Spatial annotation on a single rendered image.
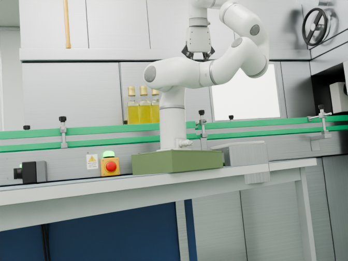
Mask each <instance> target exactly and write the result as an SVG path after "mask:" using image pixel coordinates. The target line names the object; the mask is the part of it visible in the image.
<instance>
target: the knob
mask: <svg viewBox="0 0 348 261"><path fill-rule="evenodd" d="M13 176H14V179H22V168H14V169H13Z"/></svg>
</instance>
